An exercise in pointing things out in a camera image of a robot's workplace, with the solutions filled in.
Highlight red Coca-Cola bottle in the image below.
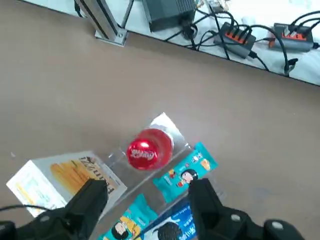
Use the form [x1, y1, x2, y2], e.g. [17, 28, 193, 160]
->
[126, 126, 175, 171]

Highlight clear acrylic stepped shelf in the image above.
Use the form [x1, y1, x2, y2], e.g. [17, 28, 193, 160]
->
[96, 112, 227, 240]

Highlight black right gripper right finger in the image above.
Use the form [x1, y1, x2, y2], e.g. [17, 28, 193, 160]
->
[187, 177, 306, 240]

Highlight black power adapter box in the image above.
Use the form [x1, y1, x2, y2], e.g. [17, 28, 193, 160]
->
[142, 0, 196, 33]

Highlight grey hub orange ports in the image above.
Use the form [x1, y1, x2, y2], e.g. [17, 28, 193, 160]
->
[268, 22, 315, 53]
[213, 21, 258, 60]

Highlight teal snack packet yellow print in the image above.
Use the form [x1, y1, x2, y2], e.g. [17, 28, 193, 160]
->
[101, 193, 159, 240]

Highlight white yellow Franzzi cookie box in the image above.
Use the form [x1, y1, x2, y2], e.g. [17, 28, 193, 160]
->
[6, 150, 128, 218]

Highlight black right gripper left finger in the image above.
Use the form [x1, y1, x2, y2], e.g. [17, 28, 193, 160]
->
[0, 178, 110, 240]

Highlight blue Oreo cookie box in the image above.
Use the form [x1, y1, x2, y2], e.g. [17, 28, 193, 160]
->
[143, 199, 201, 240]

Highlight teal snack packet red-dressed girl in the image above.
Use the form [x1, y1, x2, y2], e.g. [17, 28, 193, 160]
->
[152, 141, 218, 204]

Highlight aluminium frame post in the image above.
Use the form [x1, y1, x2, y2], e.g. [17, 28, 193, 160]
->
[74, 0, 129, 48]

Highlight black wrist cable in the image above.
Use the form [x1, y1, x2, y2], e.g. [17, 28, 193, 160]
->
[0, 204, 51, 212]

